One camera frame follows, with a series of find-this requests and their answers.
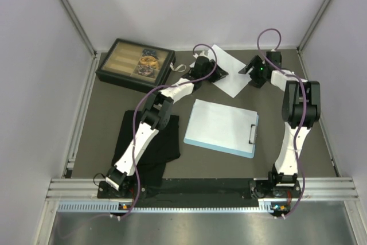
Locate white ribbon tab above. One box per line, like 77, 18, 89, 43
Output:
170, 63, 187, 72

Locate blue black small items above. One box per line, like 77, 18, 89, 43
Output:
142, 48, 157, 58

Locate left aluminium corner post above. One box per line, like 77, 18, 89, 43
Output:
59, 0, 97, 56

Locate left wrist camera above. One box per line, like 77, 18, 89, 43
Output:
193, 50, 209, 59

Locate aluminium front frame rail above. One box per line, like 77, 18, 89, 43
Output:
46, 177, 358, 201

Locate yellow rubber bands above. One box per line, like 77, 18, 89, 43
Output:
139, 56, 159, 69

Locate black cloth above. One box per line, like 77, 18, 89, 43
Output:
111, 110, 181, 186

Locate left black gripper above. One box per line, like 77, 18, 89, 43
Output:
201, 59, 228, 83

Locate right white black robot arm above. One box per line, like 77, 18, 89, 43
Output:
239, 51, 321, 199

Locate black compartment display box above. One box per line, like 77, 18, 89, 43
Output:
96, 38, 175, 93

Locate right aluminium corner post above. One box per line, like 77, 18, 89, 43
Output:
296, 0, 352, 52

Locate dark mixed hair ties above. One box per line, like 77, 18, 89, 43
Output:
136, 65, 154, 77

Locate grey slotted cable duct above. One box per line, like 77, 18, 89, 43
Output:
57, 201, 288, 214

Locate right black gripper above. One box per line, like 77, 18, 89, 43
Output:
238, 56, 268, 88

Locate white paper sheet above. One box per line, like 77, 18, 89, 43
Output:
212, 44, 250, 98
185, 98, 258, 151

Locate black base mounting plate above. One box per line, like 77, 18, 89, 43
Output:
97, 178, 301, 201

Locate aluminium corner post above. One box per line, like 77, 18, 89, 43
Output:
59, 0, 97, 56
296, 0, 352, 52

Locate light blue clipboard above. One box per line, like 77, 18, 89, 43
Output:
183, 98, 260, 158

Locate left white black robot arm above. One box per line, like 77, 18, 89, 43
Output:
105, 54, 220, 197

